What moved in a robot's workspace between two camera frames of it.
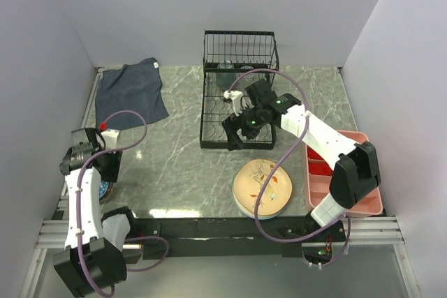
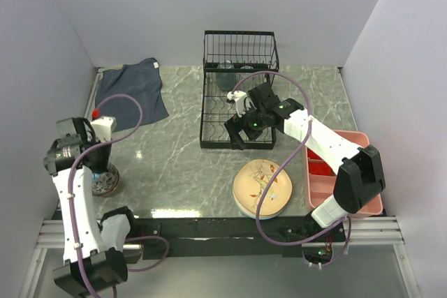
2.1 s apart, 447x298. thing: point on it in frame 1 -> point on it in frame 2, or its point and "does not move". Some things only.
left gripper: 110,174 -> 103,166
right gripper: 232,125 does not move
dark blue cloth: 135,86 does not move
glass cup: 225,73 does not move
